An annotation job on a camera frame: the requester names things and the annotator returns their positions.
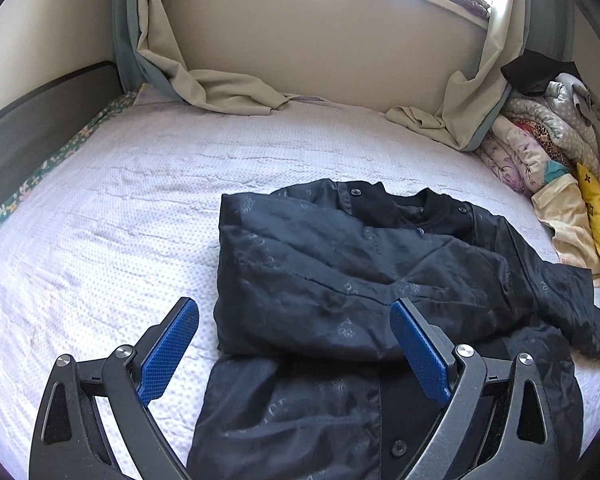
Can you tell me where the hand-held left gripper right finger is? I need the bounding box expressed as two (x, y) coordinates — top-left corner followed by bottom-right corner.
(389, 297), (583, 480)

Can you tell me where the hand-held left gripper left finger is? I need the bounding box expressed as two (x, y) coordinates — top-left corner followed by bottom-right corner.
(28, 296), (201, 480)

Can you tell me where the black printed jacket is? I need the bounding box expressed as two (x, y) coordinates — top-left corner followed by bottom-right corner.
(186, 178), (600, 480)

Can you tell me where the white dotted bed cover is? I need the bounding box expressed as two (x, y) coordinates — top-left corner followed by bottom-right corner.
(0, 87), (600, 480)

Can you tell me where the cream blanket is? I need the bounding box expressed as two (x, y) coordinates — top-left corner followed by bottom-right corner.
(532, 170), (600, 268)

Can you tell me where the floral quilt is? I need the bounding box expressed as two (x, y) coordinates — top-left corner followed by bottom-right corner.
(475, 115), (581, 196)

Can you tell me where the yellow printed pillow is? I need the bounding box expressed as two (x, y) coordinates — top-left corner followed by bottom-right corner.
(576, 162), (600, 263)

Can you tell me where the green floral bed sheet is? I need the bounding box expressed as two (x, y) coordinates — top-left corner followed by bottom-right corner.
(0, 89), (143, 256)

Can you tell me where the grey-green curtain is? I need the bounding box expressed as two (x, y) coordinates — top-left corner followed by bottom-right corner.
(472, 0), (576, 153)
(112, 0), (181, 103)

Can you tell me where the pile of folded blankets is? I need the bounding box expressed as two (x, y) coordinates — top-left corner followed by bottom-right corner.
(502, 80), (600, 181)

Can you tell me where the black cloth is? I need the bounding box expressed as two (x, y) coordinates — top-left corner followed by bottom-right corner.
(500, 61), (583, 98)

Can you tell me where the grey garment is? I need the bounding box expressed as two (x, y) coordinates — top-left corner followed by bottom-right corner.
(555, 74), (600, 121)

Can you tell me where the grey padded bed frame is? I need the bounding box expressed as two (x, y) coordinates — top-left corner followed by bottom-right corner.
(0, 60), (126, 211)

